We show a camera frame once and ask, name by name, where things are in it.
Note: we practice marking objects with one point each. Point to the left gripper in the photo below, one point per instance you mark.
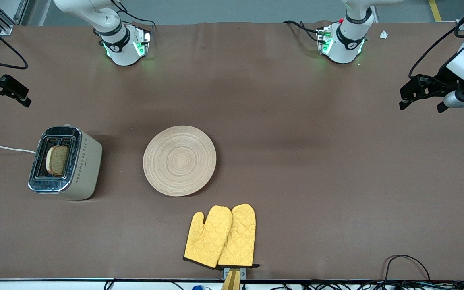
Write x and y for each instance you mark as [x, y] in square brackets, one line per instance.
[444, 78]

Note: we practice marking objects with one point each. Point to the brown bread slice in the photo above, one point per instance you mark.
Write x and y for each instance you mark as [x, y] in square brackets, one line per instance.
[58, 160]

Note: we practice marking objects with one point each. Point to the round light wooden plate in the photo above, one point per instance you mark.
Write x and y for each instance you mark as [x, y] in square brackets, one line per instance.
[179, 161]

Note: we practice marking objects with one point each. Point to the left arm base control box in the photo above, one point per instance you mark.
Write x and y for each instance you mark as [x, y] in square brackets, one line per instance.
[324, 40]

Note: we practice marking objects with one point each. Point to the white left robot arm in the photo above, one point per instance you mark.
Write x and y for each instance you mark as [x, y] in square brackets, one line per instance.
[349, 48]

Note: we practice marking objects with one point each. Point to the right arm base control box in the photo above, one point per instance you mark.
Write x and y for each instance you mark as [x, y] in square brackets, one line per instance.
[143, 42]

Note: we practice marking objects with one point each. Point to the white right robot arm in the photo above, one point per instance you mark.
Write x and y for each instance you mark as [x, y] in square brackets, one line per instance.
[123, 52]

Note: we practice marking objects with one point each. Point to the beige chrome two-slot toaster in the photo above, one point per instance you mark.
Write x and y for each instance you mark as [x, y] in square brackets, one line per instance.
[83, 169]

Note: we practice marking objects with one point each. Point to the small white paper scrap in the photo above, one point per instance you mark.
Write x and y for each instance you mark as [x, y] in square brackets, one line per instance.
[384, 34]

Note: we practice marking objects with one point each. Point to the brown table cover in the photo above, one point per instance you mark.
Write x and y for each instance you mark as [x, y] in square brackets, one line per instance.
[296, 121]

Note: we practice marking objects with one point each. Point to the yellow quilted oven mitt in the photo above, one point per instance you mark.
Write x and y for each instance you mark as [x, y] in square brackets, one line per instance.
[208, 237]
[240, 233]

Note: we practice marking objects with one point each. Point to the small metal bracket plate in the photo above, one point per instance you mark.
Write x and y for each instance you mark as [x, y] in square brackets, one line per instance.
[243, 273]

